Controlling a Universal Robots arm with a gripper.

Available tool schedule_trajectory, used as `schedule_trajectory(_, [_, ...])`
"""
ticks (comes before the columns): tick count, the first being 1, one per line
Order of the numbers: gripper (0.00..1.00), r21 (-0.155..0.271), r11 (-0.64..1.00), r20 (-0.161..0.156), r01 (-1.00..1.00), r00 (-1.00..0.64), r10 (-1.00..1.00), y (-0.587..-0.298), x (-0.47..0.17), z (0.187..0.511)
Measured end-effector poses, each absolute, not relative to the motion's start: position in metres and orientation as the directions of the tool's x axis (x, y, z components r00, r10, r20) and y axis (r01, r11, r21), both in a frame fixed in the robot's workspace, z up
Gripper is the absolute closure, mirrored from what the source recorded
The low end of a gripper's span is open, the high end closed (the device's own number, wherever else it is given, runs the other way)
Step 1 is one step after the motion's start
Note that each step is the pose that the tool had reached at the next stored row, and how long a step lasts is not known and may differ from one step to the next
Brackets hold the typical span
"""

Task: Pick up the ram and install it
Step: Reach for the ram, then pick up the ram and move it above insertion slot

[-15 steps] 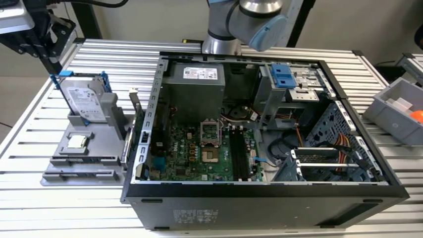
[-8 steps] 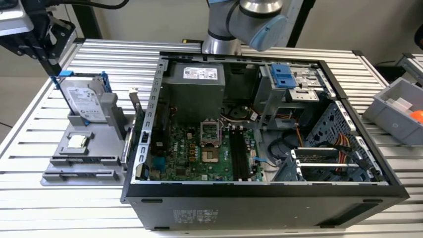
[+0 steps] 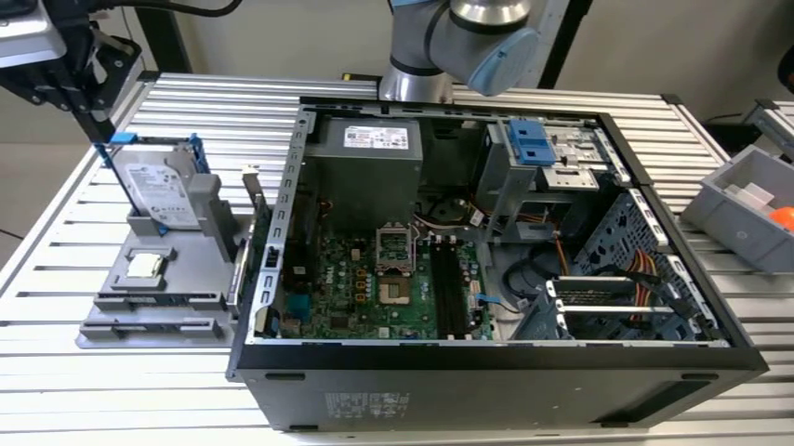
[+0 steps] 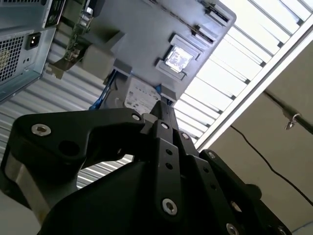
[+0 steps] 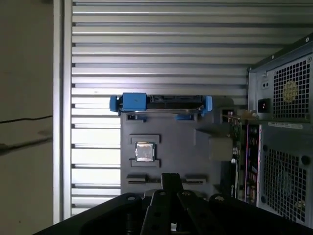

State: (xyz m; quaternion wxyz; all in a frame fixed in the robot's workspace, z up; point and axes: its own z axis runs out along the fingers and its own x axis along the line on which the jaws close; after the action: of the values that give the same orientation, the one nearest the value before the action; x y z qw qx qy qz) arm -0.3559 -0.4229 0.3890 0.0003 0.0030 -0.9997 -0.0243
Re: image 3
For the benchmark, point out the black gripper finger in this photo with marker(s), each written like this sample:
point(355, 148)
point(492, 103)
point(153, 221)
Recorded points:
point(118, 69)
point(38, 95)

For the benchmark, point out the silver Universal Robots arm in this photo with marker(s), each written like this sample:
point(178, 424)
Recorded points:
point(434, 37)

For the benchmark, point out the hard disk in blue carrier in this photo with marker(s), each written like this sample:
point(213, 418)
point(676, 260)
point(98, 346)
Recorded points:
point(155, 186)

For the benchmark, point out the small yellow black connector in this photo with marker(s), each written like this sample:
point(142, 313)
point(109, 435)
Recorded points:
point(350, 76)

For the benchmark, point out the graphics card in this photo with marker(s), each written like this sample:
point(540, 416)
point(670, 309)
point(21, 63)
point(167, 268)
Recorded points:
point(263, 218)

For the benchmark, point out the silver CPU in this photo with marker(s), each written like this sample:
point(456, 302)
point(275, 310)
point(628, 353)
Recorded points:
point(146, 266)

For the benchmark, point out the grey parts rack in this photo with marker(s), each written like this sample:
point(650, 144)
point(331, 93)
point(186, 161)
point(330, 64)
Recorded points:
point(186, 279)

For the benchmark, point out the grey power supply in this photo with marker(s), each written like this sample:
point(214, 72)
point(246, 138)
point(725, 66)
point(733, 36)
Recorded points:
point(366, 186)

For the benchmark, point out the round black speaker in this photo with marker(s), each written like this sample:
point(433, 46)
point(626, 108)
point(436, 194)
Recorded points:
point(450, 211)

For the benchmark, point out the CPU socket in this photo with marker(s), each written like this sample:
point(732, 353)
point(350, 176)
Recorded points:
point(397, 290)

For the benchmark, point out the blue drive latch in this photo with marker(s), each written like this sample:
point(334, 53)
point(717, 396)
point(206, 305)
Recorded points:
point(528, 139)

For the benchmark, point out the silver optical drive cage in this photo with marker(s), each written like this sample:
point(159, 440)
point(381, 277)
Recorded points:
point(509, 195)

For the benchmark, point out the green motherboard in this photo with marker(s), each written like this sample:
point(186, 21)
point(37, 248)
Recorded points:
point(404, 320)

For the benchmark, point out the metal disk bay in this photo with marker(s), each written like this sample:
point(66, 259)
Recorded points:
point(534, 316)

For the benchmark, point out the black PC case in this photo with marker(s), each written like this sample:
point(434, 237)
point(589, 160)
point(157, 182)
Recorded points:
point(497, 395)

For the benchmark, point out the grey plastic bin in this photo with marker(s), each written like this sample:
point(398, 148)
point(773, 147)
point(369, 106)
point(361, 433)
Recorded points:
point(738, 232)

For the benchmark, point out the white box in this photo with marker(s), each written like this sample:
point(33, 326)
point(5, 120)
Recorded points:
point(753, 195)

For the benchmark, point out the small aluminium slat table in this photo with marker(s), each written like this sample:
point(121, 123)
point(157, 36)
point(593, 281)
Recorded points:
point(772, 121)

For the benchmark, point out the seated person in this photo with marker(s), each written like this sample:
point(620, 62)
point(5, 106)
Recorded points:
point(785, 69)

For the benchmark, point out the orange ball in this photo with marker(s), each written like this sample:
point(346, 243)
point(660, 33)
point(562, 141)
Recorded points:
point(783, 218)

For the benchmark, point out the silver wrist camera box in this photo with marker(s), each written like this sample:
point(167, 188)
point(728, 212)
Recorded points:
point(29, 37)

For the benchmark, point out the black frame post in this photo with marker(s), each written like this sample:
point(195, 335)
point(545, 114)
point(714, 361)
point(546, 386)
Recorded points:
point(568, 37)
point(165, 42)

